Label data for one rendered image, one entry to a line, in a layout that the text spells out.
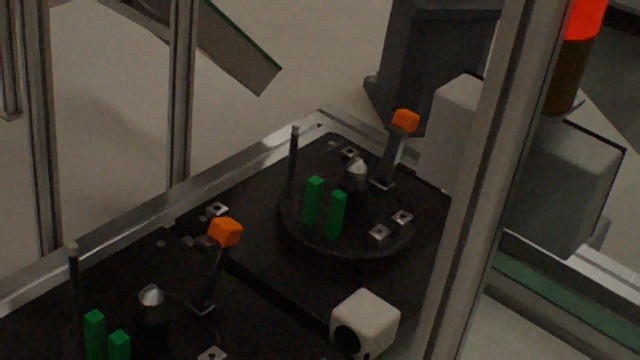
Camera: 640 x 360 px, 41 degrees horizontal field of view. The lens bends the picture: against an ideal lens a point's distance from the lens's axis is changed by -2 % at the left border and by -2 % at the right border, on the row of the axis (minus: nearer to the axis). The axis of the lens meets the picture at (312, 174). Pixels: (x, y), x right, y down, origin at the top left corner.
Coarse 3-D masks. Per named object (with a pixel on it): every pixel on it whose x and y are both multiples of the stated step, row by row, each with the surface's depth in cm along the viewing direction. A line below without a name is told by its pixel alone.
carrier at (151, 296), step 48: (144, 240) 81; (96, 288) 75; (144, 288) 73; (192, 288) 76; (240, 288) 77; (0, 336) 69; (48, 336) 70; (96, 336) 63; (144, 336) 66; (192, 336) 69; (240, 336) 72; (288, 336) 73
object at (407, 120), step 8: (400, 112) 85; (408, 112) 85; (392, 120) 85; (400, 120) 85; (408, 120) 84; (416, 120) 85; (384, 128) 84; (392, 128) 84; (400, 128) 84; (408, 128) 85; (392, 136) 86; (400, 136) 85; (392, 144) 86; (400, 144) 86; (384, 152) 87; (392, 152) 86; (400, 152) 87; (384, 160) 87; (392, 160) 86; (384, 168) 87; (392, 168) 87; (376, 176) 87; (384, 176) 87
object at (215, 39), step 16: (144, 0) 82; (160, 0) 84; (208, 0) 87; (160, 16) 86; (208, 16) 89; (224, 16) 90; (208, 32) 90; (224, 32) 91; (240, 32) 93; (208, 48) 91; (224, 48) 93; (240, 48) 94; (256, 48) 96; (224, 64) 94; (240, 64) 95; (256, 64) 97; (272, 64) 99; (240, 80) 97; (256, 80) 98
